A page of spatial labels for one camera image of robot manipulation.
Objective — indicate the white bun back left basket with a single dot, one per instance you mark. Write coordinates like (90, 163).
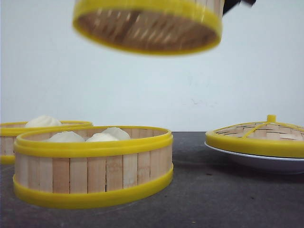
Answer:
(43, 121)

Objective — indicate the bamboo steamer lid yellow rim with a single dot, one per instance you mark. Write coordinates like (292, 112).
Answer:
(269, 138)

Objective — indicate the white plate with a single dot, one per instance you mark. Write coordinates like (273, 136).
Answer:
(270, 164)

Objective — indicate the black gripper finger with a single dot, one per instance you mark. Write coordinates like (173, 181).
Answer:
(229, 4)

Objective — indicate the white bun front right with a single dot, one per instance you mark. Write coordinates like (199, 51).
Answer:
(118, 133)

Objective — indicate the bamboo steamer basket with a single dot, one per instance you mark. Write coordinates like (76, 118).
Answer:
(83, 175)
(9, 132)
(154, 27)

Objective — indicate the white bun front middle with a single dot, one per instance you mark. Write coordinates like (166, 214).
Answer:
(102, 137)

